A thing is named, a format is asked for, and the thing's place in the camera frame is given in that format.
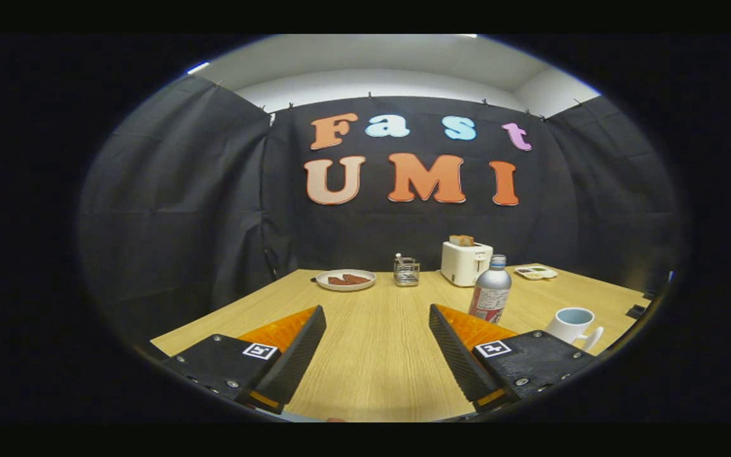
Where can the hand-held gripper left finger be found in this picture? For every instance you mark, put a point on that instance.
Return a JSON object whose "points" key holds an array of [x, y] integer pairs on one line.
{"points": [[296, 355]]}

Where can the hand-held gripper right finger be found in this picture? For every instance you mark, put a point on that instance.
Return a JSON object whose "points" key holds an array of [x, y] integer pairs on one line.
{"points": [[460, 355]]}

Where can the silver juice bottle red label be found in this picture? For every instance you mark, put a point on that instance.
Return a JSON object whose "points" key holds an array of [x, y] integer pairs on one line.
{"points": [[491, 289]]}

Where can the white cup blue inside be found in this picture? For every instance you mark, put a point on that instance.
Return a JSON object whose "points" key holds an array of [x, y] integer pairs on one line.
{"points": [[565, 330]]}

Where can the white round plate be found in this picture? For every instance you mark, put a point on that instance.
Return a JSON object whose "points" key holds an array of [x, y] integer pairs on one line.
{"points": [[322, 284]]}

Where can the wooden table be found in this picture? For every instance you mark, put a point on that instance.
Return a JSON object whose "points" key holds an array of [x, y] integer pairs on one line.
{"points": [[378, 355]]}

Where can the white toaster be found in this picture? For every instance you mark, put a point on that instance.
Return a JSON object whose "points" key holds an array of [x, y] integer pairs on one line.
{"points": [[464, 263]]}

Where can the brown food slices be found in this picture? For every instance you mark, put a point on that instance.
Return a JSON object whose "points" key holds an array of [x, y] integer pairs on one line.
{"points": [[349, 279]]}

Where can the white compartment tray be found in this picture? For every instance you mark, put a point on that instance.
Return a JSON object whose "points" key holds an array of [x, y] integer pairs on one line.
{"points": [[535, 273]]}

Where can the toast slice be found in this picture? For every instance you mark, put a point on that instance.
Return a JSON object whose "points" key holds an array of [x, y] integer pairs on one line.
{"points": [[461, 240]]}

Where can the black table clamp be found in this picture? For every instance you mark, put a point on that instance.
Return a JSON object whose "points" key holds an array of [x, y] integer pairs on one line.
{"points": [[636, 311]]}

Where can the ceiling light strip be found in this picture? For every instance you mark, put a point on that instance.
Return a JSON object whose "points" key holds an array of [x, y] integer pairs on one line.
{"points": [[198, 67]]}

